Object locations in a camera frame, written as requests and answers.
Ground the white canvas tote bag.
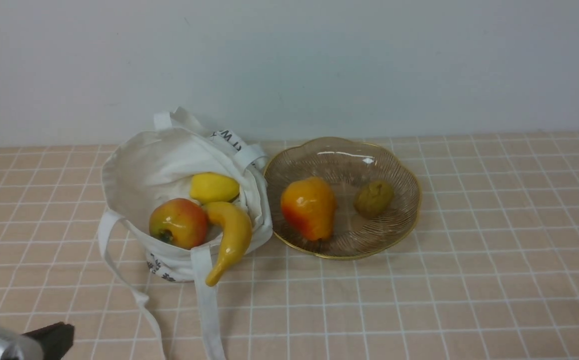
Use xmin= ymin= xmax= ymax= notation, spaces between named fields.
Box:
xmin=97 ymin=107 xmax=272 ymax=360

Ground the yellow lemon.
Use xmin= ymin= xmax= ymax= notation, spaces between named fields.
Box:
xmin=189 ymin=172 xmax=240 ymax=205

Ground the olive green small fruit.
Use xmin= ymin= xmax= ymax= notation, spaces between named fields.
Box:
xmin=353 ymin=180 xmax=395 ymax=219

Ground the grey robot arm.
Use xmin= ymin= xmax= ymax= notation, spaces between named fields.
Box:
xmin=0 ymin=321 xmax=75 ymax=360

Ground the amber glass fruit plate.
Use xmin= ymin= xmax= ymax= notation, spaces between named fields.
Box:
xmin=264 ymin=137 xmax=423 ymax=261

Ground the orange red pear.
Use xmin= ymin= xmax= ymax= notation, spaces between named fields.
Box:
xmin=280 ymin=177 xmax=338 ymax=242

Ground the yellow banana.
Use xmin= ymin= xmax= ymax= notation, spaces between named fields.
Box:
xmin=205 ymin=202 xmax=253 ymax=287

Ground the red yellow apple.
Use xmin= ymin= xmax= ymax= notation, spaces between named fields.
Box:
xmin=148 ymin=198 xmax=208 ymax=250

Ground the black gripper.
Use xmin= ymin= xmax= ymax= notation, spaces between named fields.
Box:
xmin=23 ymin=322 xmax=75 ymax=360

